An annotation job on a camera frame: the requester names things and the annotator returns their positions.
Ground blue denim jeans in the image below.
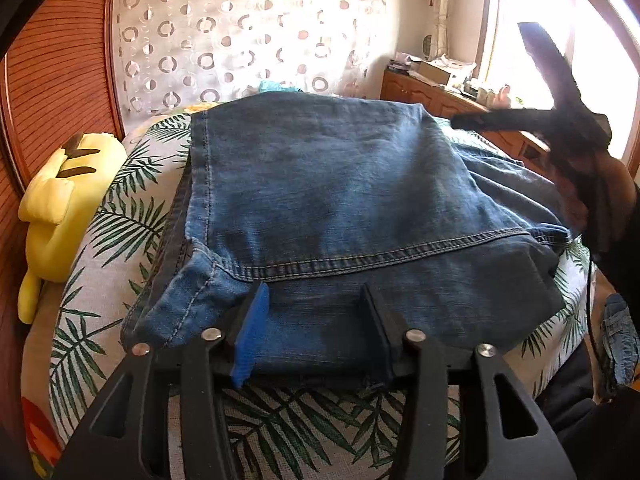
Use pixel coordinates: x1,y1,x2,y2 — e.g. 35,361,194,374
122,92,570,374

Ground person's right hand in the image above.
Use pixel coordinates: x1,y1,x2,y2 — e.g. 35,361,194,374
549,151,638,255

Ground pink figurine on cabinet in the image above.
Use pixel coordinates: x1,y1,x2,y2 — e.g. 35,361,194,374
491,84,512,110

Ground floral blanket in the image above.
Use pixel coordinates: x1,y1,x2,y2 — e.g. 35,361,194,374
21,396,62,479

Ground cardboard box on cabinet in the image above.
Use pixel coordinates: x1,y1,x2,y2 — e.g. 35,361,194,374
416,62,451,86

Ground small white fan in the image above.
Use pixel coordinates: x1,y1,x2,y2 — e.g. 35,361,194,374
422,34,433,60

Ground wooden cabinet sideboard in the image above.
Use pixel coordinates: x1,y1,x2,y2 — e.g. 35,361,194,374
380,68,549,177

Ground palm leaf print bedsheet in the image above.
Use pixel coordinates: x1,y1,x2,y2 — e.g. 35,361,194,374
46,112,594,480

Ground yellow Pikachu plush toy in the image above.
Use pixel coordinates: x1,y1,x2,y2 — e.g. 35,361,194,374
17,132,127,324

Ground blue item on box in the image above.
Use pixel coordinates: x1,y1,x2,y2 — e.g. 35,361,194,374
258,80,303,93

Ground white circle-pattern curtain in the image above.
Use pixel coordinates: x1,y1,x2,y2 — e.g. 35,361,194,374
113,0,386,125

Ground wooden slatted wardrobe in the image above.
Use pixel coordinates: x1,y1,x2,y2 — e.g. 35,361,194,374
1,0,124,441

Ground window with wooden frame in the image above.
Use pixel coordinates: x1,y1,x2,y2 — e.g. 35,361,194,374
480,0,639,158

